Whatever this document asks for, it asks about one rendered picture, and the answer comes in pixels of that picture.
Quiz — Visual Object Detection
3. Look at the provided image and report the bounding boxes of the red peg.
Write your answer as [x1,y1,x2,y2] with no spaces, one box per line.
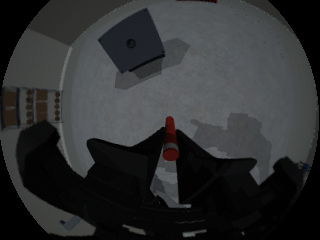
[163,117,179,161]

